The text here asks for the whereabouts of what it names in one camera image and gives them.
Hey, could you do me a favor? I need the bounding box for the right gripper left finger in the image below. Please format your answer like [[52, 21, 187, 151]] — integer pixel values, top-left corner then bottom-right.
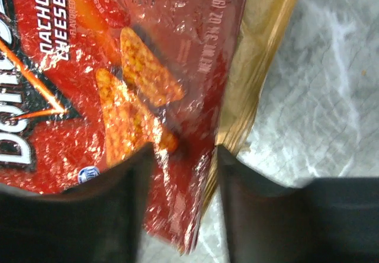
[[1, 143, 156, 262]]

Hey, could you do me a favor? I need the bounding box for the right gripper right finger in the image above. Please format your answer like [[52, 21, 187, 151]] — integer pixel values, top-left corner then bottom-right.
[[217, 145, 378, 262]]

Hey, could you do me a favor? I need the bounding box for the red Doritos nacho bag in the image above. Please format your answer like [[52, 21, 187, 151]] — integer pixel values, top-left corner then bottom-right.
[[1, 0, 246, 252]]

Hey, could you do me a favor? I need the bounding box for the gold teal chips bag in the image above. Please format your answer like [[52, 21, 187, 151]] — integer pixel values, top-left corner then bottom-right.
[[203, 0, 306, 213]]

